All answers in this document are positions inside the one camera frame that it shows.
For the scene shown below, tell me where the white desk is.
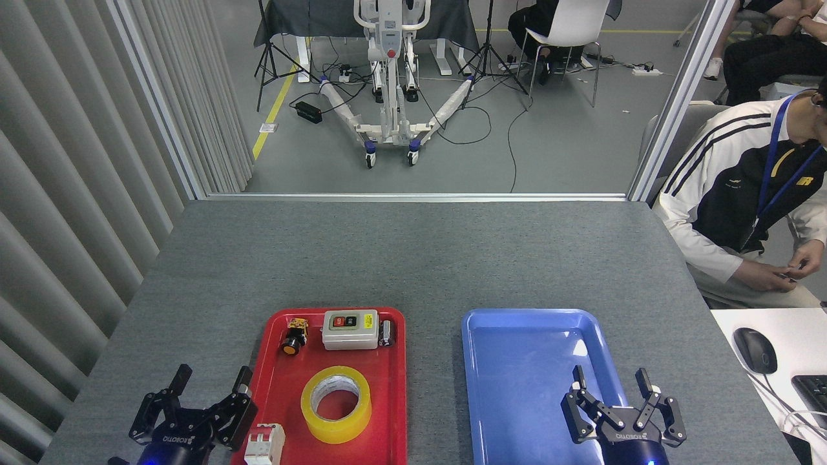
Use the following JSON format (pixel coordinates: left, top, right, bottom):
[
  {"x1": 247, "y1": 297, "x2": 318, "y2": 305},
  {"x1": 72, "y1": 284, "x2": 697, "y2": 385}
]
[{"x1": 711, "y1": 307, "x2": 827, "y2": 465}]

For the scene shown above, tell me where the red plastic tray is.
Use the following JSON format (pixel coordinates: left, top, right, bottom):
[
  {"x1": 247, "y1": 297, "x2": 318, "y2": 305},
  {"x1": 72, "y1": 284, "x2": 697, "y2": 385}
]
[{"x1": 231, "y1": 307, "x2": 408, "y2": 465}]

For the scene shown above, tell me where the person's left hand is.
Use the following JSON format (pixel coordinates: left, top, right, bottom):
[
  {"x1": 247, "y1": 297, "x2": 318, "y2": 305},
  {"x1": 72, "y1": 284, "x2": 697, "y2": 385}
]
[{"x1": 784, "y1": 241, "x2": 827, "y2": 280}]

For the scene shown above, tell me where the table with black cloth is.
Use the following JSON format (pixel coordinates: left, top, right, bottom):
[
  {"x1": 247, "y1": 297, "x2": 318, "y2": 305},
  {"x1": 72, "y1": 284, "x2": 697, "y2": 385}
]
[{"x1": 254, "y1": 0, "x2": 480, "y2": 83}]

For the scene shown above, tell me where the yellow tape roll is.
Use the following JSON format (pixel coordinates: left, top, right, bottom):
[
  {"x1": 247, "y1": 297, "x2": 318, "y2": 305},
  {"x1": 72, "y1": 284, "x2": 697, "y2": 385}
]
[{"x1": 301, "y1": 366, "x2": 372, "y2": 444}]

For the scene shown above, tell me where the black computer mouse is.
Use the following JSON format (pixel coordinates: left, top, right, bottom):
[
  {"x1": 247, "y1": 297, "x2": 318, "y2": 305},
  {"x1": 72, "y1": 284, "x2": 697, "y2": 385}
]
[{"x1": 733, "y1": 327, "x2": 779, "y2": 375}]

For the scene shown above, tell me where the person's right hand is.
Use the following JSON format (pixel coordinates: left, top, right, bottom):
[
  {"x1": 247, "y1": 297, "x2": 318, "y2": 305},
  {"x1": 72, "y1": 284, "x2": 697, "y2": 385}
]
[{"x1": 740, "y1": 260, "x2": 800, "y2": 293}]

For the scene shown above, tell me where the grey box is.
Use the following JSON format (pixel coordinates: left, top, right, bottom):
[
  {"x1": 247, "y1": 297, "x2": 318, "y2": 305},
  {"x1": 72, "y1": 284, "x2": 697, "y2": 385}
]
[{"x1": 759, "y1": 81, "x2": 827, "y2": 101}]

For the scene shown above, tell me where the person with blue lanyard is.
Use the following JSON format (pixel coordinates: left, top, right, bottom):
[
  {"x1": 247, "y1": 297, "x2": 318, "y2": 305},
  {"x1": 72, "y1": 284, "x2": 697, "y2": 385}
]
[{"x1": 653, "y1": 76, "x2": 827, "y2": 309}]

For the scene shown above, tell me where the blue plastic tray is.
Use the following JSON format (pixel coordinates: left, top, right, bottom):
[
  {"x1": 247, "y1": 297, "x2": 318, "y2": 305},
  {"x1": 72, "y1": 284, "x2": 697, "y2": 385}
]
[{"x1": 461, "y1": 308, "x2": 649, "y2": 465}]

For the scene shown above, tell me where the white and red circuit breaker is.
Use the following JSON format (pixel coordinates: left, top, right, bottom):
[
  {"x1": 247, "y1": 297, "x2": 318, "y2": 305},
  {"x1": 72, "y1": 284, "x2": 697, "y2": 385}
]
[{"x1": 244, "y1": 423, "x2": 286, "y2": 465}]

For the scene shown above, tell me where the black floor cable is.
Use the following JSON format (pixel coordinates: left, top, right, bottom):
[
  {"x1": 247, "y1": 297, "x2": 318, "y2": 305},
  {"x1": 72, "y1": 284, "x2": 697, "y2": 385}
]
[{"x1": 417, "y1": 77, "x2": 529, "y2": 193}]

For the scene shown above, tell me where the grey pleated curtain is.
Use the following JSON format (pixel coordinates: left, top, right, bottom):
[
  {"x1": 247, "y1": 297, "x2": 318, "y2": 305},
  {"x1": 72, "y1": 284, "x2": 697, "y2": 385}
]
[{"x1": 0, "y1": 0, "x2": 254, "y2": 465}]

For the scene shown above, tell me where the white stand on wheels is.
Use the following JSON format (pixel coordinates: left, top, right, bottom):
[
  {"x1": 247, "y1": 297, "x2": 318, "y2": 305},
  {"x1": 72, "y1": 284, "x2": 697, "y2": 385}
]
[{"x1": 319, "y1": 0, "x2": 477, "y2": 170}]

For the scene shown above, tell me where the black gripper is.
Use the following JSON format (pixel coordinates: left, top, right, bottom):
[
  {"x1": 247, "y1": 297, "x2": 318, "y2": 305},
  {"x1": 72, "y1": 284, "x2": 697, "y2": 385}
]
[
  {"x1": 561, "y1": 366, "x2": 687, "y2": 465},
  {"x1": 129, "y1": 364, "x2": 258, "y2": 465}
]

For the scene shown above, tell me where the blue lanyard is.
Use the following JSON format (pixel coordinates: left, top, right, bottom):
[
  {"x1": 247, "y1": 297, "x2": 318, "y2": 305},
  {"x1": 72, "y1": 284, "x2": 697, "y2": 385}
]
[{"x1": 755, "y1": 90, "x2": 825, "y2": 222}]

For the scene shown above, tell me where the black tripod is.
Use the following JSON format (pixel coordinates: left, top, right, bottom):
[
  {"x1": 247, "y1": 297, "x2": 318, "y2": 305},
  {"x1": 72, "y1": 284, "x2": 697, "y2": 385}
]
[
  {"x1": 254, "y1": 0, "x2": 322, "y2": 112},
  {"x1": 457, "y1": 0, "x2": 532, "y2": 112}
]

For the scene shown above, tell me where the yellow and black push button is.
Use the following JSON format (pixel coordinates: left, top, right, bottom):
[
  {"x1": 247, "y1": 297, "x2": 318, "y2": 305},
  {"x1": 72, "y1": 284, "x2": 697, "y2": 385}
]
[{"x1": 280, "y1": 318, "x2": 309, "y2": 356}]

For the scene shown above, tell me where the white desk cable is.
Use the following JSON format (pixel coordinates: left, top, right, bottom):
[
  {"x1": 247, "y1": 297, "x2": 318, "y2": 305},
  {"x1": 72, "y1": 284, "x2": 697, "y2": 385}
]
[{"x1": 749, "y1": 371, "x2": 827, "y2": 448}]

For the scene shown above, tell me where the white push-button switch box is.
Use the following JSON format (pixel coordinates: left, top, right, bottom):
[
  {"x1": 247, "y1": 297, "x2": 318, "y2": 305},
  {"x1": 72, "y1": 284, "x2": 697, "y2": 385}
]
[{"x1": 322, "y1": 309, "x2": 379, "y2": 351}]

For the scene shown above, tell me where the silver horizontal rail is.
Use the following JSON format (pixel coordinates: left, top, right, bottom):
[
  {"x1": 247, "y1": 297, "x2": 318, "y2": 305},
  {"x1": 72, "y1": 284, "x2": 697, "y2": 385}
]
[{"x1": 205, "y1": 192, "x2": 629, "y2": 202}]

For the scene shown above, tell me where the white chair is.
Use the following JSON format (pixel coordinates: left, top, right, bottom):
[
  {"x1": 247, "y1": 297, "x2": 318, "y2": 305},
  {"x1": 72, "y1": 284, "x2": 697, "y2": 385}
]
[{"x1": 516, "y1": 0, "x2": 612, "y2": 108}]

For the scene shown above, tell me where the black keyboard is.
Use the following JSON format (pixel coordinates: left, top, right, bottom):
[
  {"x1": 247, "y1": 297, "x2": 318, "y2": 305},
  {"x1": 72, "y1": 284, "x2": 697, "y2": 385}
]
[{"x1": 791, "y1": 375, "x2": 827, "y2": 430}]

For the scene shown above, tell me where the silver post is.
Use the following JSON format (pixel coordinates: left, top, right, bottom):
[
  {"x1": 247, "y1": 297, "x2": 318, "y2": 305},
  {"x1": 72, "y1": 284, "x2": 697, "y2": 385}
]
[
  {"x1": 107, "y1": 0, "x2": 209, "y2": 201},
  {"x1": 625, "y1": 0, "x2": 738, "y2": 202}
]

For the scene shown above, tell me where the grey office chair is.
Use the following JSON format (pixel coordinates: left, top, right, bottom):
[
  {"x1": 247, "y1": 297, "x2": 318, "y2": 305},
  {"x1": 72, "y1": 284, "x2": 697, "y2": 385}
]
[{"x1": 638, "y1": 102, "x2": 734, "y2": 196}]

